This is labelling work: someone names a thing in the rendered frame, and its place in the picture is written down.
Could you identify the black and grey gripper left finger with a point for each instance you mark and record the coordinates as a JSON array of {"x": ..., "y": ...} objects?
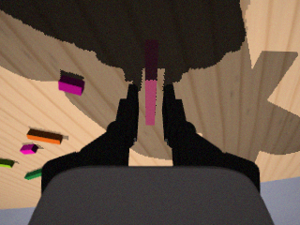
[{"x": 109, "y": 149}]

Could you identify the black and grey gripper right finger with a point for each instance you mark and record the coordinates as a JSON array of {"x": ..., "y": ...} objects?
[{"x": 191, "y": 149}]

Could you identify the pink rod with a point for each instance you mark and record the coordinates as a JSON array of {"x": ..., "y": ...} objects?
[{"x": 151, "y": 72}]

